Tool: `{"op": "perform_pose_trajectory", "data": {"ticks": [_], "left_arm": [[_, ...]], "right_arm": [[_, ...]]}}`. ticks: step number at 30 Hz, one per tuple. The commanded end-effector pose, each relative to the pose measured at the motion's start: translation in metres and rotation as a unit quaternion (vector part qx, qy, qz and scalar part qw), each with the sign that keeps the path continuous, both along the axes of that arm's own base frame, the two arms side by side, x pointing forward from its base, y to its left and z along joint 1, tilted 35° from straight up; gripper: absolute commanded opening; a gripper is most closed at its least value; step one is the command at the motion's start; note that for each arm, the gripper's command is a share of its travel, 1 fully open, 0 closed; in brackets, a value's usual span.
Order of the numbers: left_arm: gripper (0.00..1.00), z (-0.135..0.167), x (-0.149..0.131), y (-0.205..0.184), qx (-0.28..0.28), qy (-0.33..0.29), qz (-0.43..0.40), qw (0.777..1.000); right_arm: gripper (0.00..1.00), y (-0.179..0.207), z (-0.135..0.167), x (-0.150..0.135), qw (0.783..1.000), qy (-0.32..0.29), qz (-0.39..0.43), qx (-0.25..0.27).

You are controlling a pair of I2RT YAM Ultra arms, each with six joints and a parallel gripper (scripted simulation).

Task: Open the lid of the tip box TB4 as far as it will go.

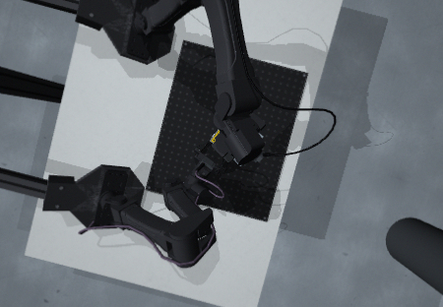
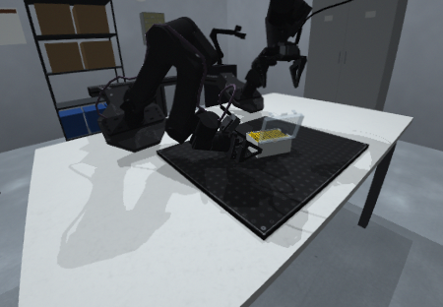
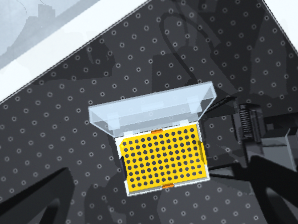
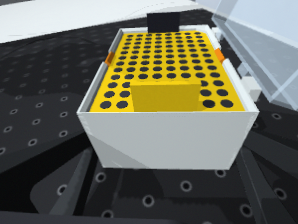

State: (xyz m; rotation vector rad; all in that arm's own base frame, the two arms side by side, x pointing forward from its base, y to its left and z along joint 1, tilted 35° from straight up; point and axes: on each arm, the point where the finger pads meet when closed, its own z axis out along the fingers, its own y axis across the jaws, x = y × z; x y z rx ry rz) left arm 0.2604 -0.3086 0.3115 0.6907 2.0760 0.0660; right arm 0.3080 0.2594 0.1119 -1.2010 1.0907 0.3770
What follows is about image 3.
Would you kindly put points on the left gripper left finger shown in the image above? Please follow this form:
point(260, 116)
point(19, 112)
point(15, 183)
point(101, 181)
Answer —
point(53, 193)

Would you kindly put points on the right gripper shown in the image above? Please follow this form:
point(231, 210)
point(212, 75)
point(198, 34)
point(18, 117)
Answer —
point(252, 145)

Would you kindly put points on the yellow perforated tip rack insert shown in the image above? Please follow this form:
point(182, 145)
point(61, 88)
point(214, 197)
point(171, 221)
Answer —
point(172, 156)

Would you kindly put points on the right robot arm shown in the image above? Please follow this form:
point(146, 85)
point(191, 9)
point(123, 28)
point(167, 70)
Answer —
point(276, 147)

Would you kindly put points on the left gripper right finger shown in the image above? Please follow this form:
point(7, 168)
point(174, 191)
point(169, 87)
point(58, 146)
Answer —
point(271, 184)

